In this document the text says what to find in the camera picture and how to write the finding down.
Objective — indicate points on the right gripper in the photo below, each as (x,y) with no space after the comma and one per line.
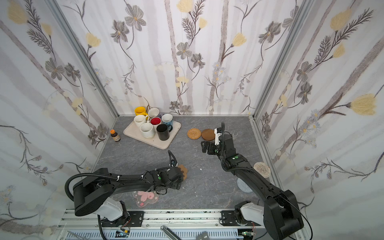
(212,147)

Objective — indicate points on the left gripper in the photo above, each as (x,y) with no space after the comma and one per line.
(177,172)

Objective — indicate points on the round wooden coaster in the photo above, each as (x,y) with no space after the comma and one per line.
(208,134)

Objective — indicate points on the cork paw print coaster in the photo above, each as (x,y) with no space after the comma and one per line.
(184,171)

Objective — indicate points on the woven rattan round coaster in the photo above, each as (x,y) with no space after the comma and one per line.
(194,134)

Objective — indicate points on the pink flower coaster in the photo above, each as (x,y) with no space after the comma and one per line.
(145,198)

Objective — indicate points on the grey round coaster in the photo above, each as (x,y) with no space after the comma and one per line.
(243,186)

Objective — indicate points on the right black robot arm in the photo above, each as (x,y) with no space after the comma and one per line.
(281,216)

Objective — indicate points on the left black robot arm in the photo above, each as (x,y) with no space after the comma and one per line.
(89,191)

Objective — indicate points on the white woven round coaster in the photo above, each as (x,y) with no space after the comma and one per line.
(263,169)

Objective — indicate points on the black mug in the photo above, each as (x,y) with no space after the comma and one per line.
(163,131)

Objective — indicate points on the blue floral mug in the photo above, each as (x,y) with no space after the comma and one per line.
(167,119)

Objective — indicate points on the speckled white mug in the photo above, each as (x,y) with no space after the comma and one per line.
(147,130)

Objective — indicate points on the white mug red inside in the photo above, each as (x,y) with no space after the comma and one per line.
(155,122)

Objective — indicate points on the beige serving tray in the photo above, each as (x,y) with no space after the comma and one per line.
(134,132)

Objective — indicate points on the lavender mug white inside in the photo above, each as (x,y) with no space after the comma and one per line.
(153,112)

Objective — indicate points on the small brown bottle orange cap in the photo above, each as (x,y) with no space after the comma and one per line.
(115,136)

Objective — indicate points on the yellow mug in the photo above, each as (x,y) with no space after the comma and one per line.
(141,111)

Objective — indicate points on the aluminium frame rail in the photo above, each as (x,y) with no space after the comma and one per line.
(185,224)

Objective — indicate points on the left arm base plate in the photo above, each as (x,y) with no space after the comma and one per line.
(128,219)

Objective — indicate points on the white mug with handle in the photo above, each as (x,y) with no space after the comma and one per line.
(141,119)

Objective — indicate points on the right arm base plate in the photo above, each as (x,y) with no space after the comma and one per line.
(231,218)

